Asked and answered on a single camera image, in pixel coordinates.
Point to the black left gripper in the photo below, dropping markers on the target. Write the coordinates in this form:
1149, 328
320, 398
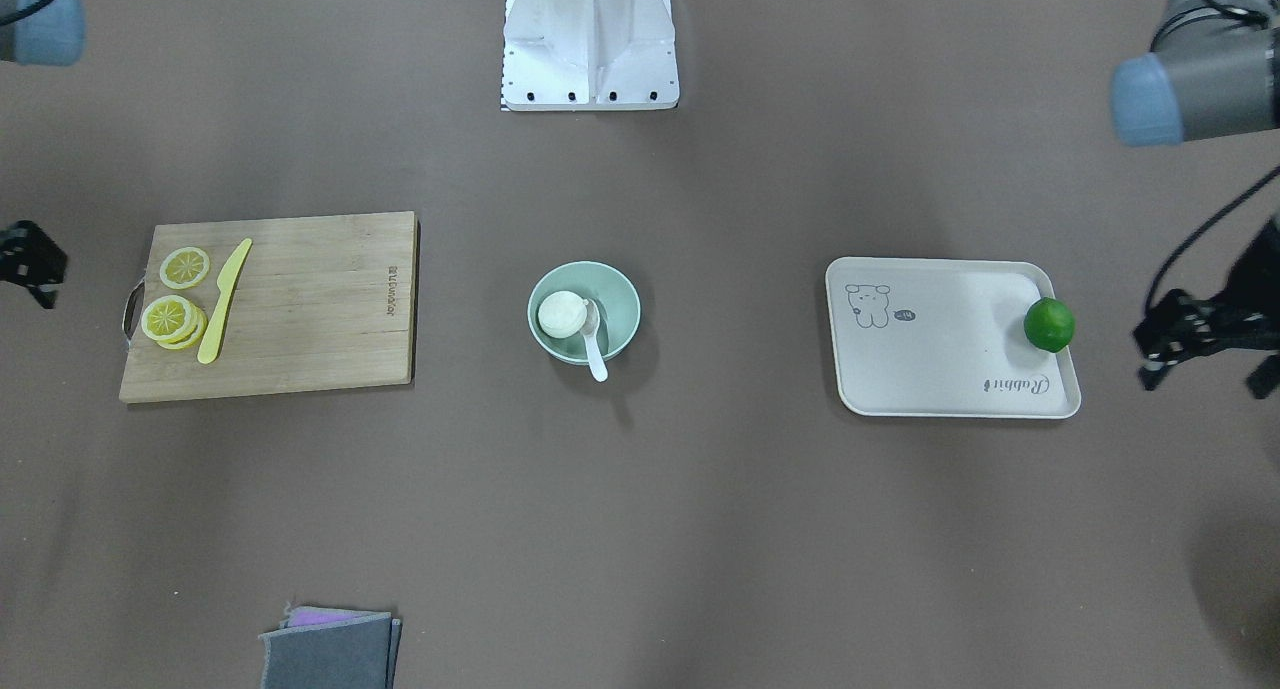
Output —
1232, 321

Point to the white ceramic spoon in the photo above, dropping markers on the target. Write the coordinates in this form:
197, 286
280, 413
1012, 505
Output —
589, 331

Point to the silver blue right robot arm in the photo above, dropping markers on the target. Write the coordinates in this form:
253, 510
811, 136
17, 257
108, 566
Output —
42, 32

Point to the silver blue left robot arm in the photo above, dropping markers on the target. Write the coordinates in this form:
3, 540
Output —
1211, 70

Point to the mint green bowl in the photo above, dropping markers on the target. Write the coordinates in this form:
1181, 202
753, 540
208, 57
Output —
612, 292

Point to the green lime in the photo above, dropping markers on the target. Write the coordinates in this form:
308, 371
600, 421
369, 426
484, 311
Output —
1049, 325

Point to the cream rabbit tray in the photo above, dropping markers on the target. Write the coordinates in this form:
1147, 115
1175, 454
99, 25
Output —
944, 338

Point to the wooden cutting board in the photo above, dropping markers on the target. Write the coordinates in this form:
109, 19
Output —
321, 303

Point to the grey folded cloth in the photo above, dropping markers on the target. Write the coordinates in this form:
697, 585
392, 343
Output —
321, 647

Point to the yellow plastic knife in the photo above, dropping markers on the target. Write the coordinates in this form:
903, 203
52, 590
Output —
210, 345

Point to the lemon slice single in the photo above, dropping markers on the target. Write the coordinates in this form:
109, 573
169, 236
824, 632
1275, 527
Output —
185, 268

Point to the lemon slice stack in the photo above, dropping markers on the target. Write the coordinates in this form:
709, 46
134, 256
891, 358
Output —
174, 323

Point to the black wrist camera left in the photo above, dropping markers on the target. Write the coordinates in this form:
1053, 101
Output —
1178, 328

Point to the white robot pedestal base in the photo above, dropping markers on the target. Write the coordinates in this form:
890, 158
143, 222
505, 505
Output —
589, 56

